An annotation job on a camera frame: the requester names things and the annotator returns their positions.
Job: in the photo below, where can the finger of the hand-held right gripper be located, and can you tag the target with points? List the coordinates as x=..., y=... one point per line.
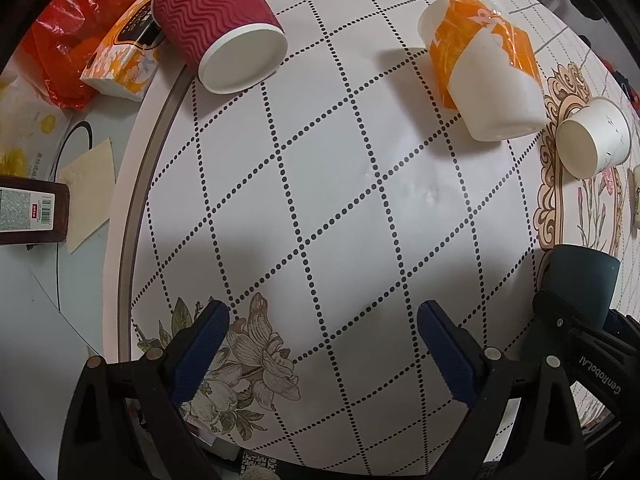
x=627, y=335
x=575, y=330

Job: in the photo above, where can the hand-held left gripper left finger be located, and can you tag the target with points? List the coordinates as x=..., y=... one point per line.
x=200, y=350

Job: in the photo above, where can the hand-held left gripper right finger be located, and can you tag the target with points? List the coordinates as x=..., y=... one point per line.
x=447, y=357

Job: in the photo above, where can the dark teal cup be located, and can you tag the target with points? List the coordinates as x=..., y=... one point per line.
x=580, y=270

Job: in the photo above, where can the small white paper cup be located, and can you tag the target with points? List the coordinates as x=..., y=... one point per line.
x=607, y=125

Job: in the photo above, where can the white cup with orange sleeve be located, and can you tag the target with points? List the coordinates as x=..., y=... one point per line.
x=495, y=95

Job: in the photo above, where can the red ripple paper cup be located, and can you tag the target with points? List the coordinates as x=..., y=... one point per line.
x=210, y=15

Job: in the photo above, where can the cream object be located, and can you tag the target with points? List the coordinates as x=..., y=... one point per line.
x=636, y=195

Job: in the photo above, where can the beige paper napkin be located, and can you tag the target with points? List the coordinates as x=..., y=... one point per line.
x=90, y=185

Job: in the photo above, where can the brown bottle with label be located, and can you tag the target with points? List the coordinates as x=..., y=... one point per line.
x=55, y=210

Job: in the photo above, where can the white sheet with yellow print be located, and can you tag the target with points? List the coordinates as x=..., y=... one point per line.
x=45, y=127

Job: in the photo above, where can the orange white tissue packet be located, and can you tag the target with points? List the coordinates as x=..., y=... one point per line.
x=125, y=60

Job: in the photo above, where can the red plastic bag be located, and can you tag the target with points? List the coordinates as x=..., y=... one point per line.
x=60, y=35

